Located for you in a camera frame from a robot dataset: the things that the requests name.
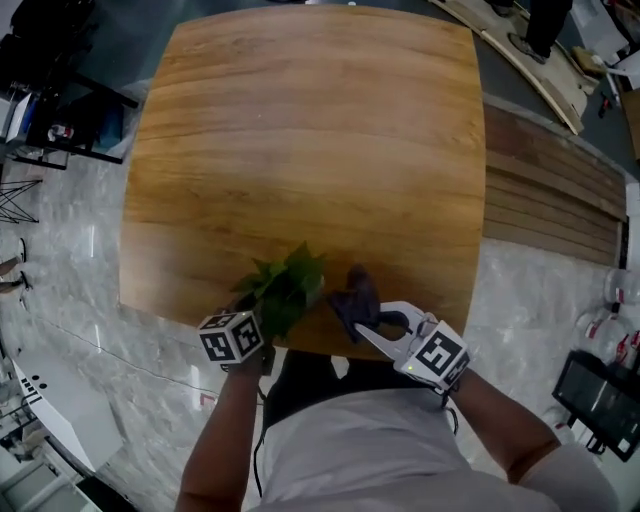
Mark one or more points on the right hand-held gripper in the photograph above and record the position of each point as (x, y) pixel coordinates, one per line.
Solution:
(437, 355)

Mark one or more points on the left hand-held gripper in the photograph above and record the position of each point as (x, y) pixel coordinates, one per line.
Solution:
(230, 335)

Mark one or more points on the dark grey cloth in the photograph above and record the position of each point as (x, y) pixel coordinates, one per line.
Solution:
(360, 300)

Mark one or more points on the green artificial plant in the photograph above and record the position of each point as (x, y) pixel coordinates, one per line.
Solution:
(285, 290)

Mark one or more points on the person's right forearm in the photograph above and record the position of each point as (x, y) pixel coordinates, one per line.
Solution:
(490, 415)

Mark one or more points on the person's left forearm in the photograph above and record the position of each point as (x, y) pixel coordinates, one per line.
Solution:
(220, 425)

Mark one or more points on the person's black trousers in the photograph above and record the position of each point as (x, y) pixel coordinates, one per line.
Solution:
(300, 380)

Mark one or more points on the person's white shirt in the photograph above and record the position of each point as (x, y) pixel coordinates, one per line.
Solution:
(375, 450)

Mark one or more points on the white flat panel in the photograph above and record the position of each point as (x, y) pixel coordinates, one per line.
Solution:
(65, 415)

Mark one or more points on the clear bottle red label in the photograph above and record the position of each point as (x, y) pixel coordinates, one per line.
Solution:
(620, 347)
(595, 325)
(622, 287)

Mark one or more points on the stack of wooden planks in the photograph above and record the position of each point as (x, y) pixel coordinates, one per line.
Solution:
(550, 200)

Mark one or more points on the black framed screen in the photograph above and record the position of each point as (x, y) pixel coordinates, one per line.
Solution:
(600, 405)

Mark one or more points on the black metal cart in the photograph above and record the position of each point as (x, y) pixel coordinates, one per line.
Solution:
(65, 100)

